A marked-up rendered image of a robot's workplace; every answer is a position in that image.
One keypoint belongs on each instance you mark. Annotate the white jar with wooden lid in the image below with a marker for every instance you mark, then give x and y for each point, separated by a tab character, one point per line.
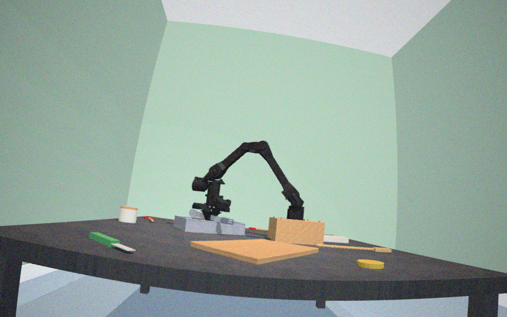
128	214

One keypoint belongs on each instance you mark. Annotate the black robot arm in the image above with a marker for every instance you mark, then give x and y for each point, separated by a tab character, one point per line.
294	212

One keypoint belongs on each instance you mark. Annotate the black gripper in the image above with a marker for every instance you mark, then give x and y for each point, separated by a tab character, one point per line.
206	210

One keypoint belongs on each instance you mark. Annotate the yellow flat disc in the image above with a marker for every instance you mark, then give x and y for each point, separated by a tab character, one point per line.
370	264

